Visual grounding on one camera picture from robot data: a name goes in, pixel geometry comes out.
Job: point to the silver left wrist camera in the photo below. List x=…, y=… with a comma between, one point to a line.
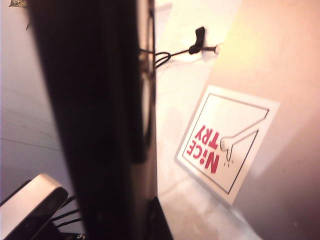
x=27, y=207

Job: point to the white red-lettered sticker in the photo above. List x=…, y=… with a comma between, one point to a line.
x=225, y=120

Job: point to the black smartphone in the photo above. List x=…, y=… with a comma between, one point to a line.
x=100, y=125

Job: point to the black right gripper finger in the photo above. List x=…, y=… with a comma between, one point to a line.
x=161, y=222

